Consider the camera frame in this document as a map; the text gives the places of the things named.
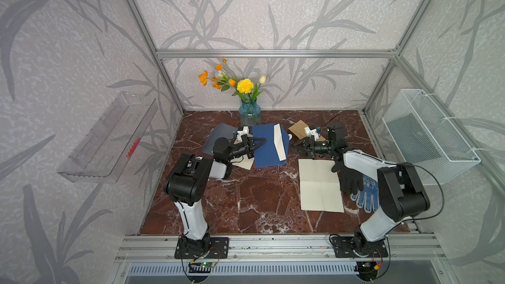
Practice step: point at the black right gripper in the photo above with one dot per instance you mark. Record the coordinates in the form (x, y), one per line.
(310, 149)

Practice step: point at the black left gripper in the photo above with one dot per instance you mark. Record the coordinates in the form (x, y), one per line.
(251, 143)

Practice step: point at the dark blue envelope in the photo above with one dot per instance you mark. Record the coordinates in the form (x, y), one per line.
(266, 155)

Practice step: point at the beige lined letter paper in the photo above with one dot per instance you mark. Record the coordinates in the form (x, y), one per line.
(279, 143)

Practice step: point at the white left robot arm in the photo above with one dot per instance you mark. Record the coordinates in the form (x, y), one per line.
(187, 180)

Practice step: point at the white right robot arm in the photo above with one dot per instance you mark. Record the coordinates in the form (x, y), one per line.
(401, 195)

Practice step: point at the cream envelope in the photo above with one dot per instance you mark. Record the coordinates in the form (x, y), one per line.
(243, 162)

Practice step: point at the blue glass vase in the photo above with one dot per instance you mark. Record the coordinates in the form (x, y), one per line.
(250, 114)

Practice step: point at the cream unfolded paper sheet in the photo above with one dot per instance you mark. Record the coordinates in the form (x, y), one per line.
(319, 186)

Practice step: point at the black work glove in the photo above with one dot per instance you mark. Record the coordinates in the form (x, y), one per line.
(351, 181)

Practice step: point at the yellow orange artificial flowers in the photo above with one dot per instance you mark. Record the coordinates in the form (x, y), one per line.
(247, 90)

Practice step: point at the blue dotted white glove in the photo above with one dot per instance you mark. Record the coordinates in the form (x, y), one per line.
(368, 198)

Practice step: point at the left circuit board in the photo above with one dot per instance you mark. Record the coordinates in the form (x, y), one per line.
(201, 267)

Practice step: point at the circuit board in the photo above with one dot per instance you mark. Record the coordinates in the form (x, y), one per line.
(201, 267)
(368, 267)

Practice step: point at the right circuit board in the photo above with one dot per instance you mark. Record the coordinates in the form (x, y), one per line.
(368, 267)

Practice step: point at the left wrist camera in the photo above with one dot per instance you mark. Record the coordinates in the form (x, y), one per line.
(240, 132)

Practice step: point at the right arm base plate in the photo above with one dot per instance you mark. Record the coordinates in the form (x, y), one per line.
(343, 246)

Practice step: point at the white wire mesh basket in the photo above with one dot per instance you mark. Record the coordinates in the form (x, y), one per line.
(427, 137)

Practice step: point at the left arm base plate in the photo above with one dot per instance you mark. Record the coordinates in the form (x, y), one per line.
(208, 247)

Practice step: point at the clear acrylic wall shelf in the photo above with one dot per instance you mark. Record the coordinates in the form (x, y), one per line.
(104, 153)

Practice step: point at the aluminium front rail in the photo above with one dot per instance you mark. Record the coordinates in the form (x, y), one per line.
(282, 247)

